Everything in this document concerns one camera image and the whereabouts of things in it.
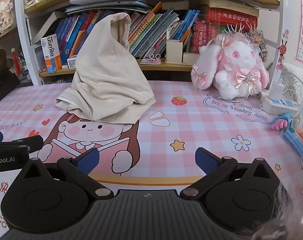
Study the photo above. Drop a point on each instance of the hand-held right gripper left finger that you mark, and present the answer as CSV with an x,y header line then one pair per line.
x,y
87,161

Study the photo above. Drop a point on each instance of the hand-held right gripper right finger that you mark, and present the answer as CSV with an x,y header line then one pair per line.
x,y
206,160

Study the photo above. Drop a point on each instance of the beige t-shirt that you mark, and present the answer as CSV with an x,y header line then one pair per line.
x,y
106,80

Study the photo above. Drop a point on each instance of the pink checkered printed desk mat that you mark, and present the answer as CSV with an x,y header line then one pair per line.
x,y
191,130

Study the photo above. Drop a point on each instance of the olive dark cloth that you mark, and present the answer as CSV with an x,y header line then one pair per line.
x,y
1,72

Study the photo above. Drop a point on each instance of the white plastic bottle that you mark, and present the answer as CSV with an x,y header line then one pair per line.
x,y
25,71

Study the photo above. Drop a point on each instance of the red tassel ornament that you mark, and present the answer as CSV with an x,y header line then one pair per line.
x,y
16,62

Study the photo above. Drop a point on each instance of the pink blue toy hand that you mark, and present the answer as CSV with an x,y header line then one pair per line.
x,y
279,123

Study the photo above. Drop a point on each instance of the white power strip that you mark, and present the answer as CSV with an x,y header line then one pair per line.
x,y
276,106

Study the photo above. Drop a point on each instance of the pack of blue sticks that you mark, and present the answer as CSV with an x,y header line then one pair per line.
x,y
294,141

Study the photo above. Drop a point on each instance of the tall blue orange white box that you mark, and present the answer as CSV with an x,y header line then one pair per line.
x,y
51,55

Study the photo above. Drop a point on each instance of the flat orange white box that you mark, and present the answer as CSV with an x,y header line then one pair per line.
x,y
72,62

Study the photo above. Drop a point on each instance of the fluffy pink sleeve cuff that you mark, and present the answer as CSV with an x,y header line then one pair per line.
x,y
286,217

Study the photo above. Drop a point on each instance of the white charger plug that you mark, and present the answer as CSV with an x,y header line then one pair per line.
x,y
276,90

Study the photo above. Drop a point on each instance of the pink white plush bunny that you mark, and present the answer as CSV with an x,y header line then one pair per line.
x,y
237,62

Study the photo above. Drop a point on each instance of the small cream box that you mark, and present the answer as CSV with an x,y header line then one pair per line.
x,y
190,58

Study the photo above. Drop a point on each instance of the cream pen holder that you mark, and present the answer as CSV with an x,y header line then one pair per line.
x,y
174,51

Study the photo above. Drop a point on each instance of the small pink scissors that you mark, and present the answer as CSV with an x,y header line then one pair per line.
x,y
152,58

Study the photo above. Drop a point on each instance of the red upright book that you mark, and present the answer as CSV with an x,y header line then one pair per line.
x,y
202,36

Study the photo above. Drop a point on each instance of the pink flower decoration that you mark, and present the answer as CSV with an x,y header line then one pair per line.
x,y
1,12

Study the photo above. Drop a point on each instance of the wooden bookshelf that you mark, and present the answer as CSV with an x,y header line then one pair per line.
x,y
29,7

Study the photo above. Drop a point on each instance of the row of colourful books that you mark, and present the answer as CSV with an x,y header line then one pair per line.
x,y
151,30

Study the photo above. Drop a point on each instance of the red thick dictionary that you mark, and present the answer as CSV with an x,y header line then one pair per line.
x,y
229,17

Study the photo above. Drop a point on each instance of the cartoon wall sticker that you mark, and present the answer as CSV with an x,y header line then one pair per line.
x,y
282,51

